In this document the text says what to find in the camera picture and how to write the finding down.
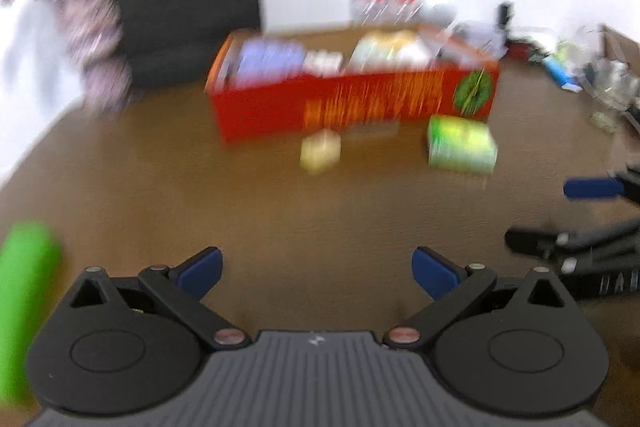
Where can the yellow and white packet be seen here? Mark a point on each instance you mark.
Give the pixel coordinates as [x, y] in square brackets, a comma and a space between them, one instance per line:
[390, 49]

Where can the blue and white tube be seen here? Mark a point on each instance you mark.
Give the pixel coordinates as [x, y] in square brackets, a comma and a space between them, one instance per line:
[561, 74]

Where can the green cylinder roll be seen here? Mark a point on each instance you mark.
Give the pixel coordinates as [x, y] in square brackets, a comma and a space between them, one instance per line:
[25, 307]

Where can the purple cloth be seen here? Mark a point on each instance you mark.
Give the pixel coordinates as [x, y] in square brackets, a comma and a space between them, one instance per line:
[270, 59]

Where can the green tissue packet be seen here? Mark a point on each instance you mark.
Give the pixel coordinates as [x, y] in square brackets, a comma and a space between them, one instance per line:
[461, 144]

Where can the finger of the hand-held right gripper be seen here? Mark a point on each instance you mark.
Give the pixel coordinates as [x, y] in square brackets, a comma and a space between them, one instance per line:
[535, 243]
[592, 188]

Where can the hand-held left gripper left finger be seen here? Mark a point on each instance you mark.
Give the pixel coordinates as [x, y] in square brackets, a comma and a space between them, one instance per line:
[202, 271]

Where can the pink small packets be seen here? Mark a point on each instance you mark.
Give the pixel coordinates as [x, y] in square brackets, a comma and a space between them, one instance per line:
[324, 62]

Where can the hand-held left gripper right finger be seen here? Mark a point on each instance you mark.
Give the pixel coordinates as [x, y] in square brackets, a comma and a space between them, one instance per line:
[434, 271]

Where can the red cardboard box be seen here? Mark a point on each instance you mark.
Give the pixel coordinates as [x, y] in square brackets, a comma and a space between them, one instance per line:
[350, 102]

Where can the black charger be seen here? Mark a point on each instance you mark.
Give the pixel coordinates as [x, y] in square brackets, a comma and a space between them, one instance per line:
[505, 19]

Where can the brown cardboard box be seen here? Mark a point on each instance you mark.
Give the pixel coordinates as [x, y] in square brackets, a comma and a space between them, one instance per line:
[624, 44]

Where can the small yellow block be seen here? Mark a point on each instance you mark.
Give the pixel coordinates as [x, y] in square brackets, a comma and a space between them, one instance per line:
[320, 150]

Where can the small white box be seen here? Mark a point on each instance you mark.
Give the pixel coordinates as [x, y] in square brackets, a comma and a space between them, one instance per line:
[477, 36]

